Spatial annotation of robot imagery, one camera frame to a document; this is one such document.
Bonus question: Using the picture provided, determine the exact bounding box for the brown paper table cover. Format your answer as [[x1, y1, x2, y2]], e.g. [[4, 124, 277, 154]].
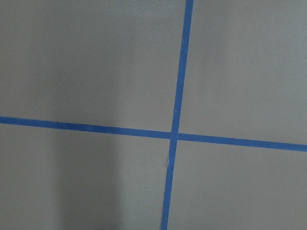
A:
[[0, 0, 307, 230]]

